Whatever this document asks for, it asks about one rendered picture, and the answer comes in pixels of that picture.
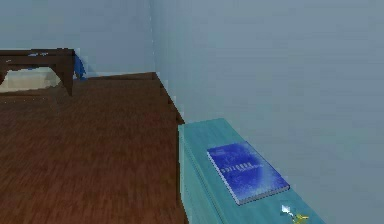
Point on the teal cabinet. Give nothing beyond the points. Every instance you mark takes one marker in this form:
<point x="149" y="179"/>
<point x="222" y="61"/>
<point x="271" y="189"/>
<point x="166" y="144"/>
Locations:
<point x="206" y="186"/>

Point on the blue book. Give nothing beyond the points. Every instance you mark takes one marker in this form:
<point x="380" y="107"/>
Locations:
<point x="245" y="171"/>

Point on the blue cloth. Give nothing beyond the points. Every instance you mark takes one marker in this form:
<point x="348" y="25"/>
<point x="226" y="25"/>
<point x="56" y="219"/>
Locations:
<point x="79" y="68"/>

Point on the dark brown wooden table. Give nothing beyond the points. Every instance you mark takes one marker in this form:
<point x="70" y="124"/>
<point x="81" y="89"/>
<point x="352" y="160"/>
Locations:
<point x="63" y="63"/>

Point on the small white and yellow object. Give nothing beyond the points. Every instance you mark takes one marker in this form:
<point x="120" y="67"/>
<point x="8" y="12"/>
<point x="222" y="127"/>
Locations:
<point x="293" y="215"/>

